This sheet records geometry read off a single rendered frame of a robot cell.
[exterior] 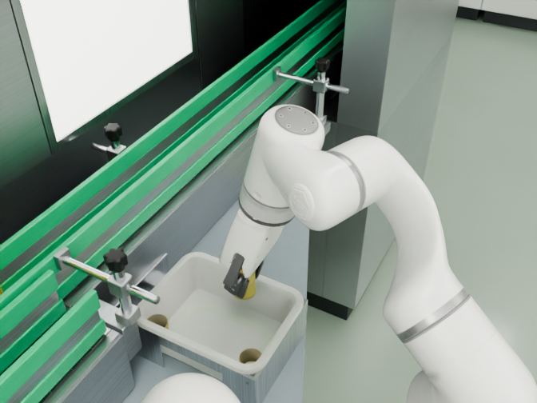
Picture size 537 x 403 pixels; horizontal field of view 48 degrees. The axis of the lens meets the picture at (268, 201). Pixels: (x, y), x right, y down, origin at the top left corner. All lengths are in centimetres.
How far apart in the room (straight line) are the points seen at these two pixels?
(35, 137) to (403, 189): 60
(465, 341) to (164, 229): 59
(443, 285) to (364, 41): 89
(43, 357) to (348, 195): 41
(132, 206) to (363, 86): 70
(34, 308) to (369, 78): 92
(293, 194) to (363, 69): 85
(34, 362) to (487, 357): 50
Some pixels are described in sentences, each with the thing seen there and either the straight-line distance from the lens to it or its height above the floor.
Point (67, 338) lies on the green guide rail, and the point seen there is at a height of 94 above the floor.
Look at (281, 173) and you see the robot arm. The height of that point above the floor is 116.
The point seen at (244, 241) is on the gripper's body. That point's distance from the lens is 74.
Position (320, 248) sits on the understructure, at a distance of 181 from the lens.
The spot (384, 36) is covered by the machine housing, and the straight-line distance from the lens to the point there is 140.
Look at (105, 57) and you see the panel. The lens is 110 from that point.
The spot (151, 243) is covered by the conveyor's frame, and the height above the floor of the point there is 86.
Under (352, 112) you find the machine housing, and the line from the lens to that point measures 150.
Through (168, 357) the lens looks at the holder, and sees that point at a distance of 96.
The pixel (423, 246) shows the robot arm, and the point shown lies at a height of 111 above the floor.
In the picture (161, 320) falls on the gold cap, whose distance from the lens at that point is 98.
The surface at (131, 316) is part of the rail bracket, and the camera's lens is 85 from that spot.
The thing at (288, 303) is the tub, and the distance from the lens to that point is 97.
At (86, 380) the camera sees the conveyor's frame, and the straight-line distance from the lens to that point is 85.
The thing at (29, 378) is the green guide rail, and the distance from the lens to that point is 79.
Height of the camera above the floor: 154
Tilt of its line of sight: 39 degrees down
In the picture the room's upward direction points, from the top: straight up
